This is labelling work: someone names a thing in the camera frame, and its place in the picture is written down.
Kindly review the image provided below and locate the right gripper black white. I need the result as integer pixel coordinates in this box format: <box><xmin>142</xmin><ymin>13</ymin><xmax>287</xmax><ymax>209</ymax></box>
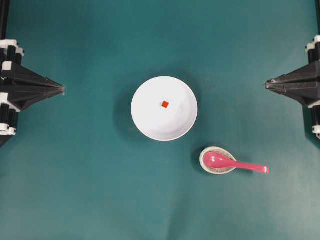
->
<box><xmin>264</xmin><ymin>35</ymin><xmax>320</xmax><ymax>139</ymax></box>

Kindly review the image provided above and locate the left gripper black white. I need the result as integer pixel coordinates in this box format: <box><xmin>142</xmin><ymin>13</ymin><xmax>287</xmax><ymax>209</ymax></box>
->
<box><xmin>0</xmin><ymin>39</ymin><xmax>65</xmax><ymax>136</ymax></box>

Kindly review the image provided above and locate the pink plastic soup spoon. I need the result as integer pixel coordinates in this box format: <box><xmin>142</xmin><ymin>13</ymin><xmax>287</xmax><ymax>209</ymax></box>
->
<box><xmin>203</xmin><ymin>152</ymin><xmax>270</xmax><ymax>174</ymax></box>

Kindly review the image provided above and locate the small red block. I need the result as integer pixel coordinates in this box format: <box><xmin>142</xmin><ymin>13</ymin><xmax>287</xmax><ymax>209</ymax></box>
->
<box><xmin>161</xmin><ymin>101</ymin><xmax>169</xmax><ymax>109</ymax></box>

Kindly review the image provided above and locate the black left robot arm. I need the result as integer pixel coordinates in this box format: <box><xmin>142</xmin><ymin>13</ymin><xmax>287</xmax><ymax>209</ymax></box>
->
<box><xmin>0</xmin><ymin>0</ymin><xmax>65</xmax><ymax>138</ymax></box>

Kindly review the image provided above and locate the speckled ceramic spoon rest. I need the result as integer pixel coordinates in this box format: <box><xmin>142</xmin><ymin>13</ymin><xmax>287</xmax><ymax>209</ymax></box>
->
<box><xmin>199</xmin><ymin>146</ymin><xmax>237</xmax><ymax>175</ymax></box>

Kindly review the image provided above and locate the white round bowl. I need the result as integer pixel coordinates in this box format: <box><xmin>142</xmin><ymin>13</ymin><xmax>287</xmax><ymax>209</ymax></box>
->
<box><xmin>131</xmin><ymin>76</ymin><xmax>198</xmax><ymax>142</ymax></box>

